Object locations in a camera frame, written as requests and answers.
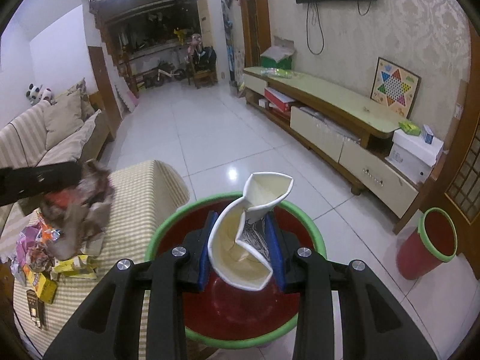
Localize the crushed white paper cup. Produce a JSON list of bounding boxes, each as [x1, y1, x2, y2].
[[208, 172, 294, 292]]

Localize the brown paper trash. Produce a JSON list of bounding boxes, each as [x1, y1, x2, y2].
[[40, 159, 115, 261]]

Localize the dark brown cigarette pack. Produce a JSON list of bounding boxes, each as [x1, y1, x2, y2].
[[26, 289, 47, 330]]

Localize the red bin green rim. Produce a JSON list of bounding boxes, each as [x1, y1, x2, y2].
[[396, 207, 458, 281], [145, 192, 326, 350]]

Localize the beige sofa cushion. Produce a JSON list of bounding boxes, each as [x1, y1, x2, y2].
[[43, 91, 84, 150]]

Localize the striped beige sofa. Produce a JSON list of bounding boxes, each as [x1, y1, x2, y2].
[[1, 91, 110, 216]]

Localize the panda plush toy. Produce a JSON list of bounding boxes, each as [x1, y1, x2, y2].
[[25, 84, 55, 106]]

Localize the yellow snack box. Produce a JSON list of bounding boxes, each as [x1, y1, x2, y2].
[[23, 264, 58, 305]]

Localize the long yellow TV cabinet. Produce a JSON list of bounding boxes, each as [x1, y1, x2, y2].
[[241, 66, 421, 233]]

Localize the red flat box in cabinet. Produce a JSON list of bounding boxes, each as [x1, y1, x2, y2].
[[264, 87, 296, 113]]

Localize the white balance bike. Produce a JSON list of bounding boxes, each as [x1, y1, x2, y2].
[[154, 67, 186, 86]]

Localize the white cardboard box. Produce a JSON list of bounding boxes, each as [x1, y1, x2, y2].
[[385, 129, 444, 184]]

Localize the wooden chair with bag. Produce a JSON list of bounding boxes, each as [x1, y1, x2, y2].
[[189, 46, 218, 89]]

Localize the green and white open box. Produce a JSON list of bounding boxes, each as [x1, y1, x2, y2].
[[260, 36, 295, 70]]

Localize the chinese checkers board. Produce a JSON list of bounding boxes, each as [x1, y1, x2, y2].
[[370, 58, 422, 118]]

